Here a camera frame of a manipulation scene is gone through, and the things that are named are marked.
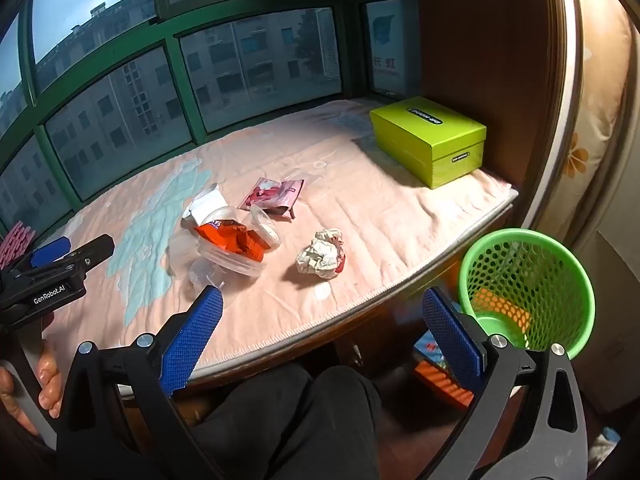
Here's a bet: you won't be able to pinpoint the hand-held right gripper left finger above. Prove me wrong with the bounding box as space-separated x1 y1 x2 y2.
54 285 224 480

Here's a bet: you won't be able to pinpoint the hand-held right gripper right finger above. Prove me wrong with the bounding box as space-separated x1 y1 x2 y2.
421 286 588 480

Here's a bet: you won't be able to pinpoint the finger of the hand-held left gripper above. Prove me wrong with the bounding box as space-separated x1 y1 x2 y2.
47 233 116 281
27 236 71 268

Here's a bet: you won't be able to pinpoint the white translucent plastic lid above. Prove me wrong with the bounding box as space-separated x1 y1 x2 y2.
167 232 227 307

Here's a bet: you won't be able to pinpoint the clear plastic container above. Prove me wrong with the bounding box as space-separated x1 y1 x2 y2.
197 205 268 278

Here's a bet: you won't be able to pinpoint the green mesh plastic wastebasket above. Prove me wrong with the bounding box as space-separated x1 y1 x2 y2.
459 228 596 361

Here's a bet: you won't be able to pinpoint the orange and white snack wrapper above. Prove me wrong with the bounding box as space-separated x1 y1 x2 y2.
181 183 266 263

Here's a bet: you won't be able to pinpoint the small clear plastic cup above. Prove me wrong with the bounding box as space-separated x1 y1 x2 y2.
249 203 282 251

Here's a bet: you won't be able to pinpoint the white paper ball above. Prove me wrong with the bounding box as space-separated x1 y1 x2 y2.
295 228 347 281

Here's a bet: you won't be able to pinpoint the pink snack wrapper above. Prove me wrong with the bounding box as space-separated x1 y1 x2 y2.
239 177 306 221

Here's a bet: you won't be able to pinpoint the person's left hand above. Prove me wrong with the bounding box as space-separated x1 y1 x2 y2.
0 345 68 438

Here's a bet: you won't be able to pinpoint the colourful printed box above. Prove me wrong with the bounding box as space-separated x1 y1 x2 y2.
412 330 476 411

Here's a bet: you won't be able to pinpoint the pink plastic item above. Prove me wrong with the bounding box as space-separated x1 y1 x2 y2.
0 220 33 268

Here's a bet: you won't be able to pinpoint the person's black trousers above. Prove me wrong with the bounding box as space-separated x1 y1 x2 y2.
165 362 481 480

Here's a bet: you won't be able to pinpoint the pink and teal printed blanket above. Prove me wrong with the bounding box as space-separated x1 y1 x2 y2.
42 97 518 381

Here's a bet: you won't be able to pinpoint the lime green cardboard box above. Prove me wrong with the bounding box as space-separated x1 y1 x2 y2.
369 96 487 190

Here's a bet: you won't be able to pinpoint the floral cream curtain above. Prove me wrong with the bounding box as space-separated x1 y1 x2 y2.
520 0 640 241

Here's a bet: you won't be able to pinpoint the brown wooden wardrobe panel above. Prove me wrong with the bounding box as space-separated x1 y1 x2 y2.
417 0 576 231

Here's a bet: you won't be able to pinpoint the outdoor air conditioner unit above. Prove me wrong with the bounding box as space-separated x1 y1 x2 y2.
315 7 337 82

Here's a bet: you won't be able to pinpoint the green window frame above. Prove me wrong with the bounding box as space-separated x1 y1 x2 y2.
0 0 421 221

